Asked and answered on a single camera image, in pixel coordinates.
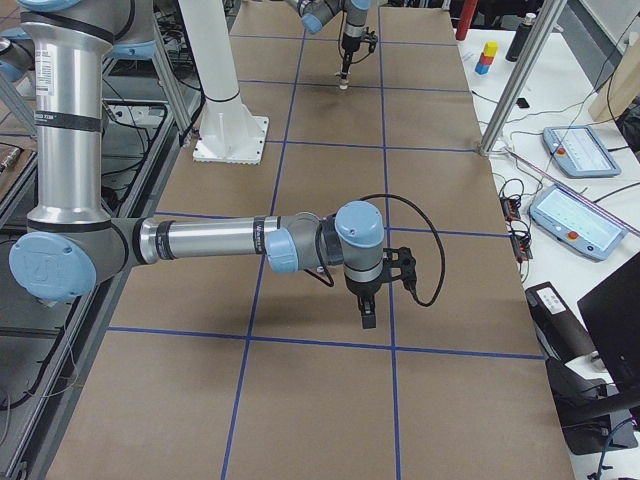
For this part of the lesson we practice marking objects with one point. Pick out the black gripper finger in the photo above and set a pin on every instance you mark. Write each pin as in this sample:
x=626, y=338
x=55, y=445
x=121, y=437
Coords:
x=344, y=64
x=369, y=321
x=362, y=306

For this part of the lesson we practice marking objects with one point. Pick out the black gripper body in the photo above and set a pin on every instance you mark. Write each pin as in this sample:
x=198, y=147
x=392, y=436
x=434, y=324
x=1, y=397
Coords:
x=347, y=50
x=362, y=289

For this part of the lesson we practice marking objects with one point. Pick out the stacked colour toy blocks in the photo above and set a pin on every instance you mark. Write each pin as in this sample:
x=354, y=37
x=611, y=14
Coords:
x=486, y=58

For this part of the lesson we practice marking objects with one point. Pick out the black thermos bottle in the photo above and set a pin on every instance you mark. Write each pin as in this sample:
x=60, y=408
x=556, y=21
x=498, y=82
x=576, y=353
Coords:
x=520, y=37

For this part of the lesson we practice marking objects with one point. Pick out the near teach pendant tablet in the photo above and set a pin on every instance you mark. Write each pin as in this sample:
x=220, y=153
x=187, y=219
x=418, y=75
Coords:
x=575, y=224

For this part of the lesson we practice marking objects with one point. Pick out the teach pendant tablet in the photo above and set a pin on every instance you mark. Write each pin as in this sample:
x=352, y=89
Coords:
x=575, y=224
x=579, y=153

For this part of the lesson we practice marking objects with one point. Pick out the black monitor screen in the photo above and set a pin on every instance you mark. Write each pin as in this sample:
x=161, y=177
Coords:
x=611, y=314

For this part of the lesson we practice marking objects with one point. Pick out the far teach pendant tablet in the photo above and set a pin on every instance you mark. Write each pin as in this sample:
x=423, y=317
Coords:
x=579, y=153

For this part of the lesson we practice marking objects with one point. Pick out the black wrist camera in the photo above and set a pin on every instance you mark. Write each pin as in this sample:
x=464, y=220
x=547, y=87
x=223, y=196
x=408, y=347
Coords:
x=400, y=265
x=369, y=38

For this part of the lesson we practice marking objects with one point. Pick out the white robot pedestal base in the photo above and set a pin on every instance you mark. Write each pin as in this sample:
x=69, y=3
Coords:
x=228, y=132

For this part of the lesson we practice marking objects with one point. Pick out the aluminium frame post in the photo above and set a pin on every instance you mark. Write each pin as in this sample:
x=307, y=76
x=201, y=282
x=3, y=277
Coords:
x=532, y=48

